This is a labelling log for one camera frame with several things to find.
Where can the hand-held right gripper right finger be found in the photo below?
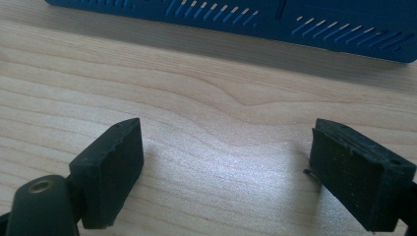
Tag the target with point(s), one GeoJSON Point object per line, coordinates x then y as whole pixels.
{"type": "Point", "coordinates": [354, 177]}

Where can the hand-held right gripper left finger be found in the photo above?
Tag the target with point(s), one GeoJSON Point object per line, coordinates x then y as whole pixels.
{"type": "Point", "coordinates": [108, 170]}

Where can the blue file rack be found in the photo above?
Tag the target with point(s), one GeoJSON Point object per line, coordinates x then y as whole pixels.
{"type": "Point", "coordinates": [268, 29]}

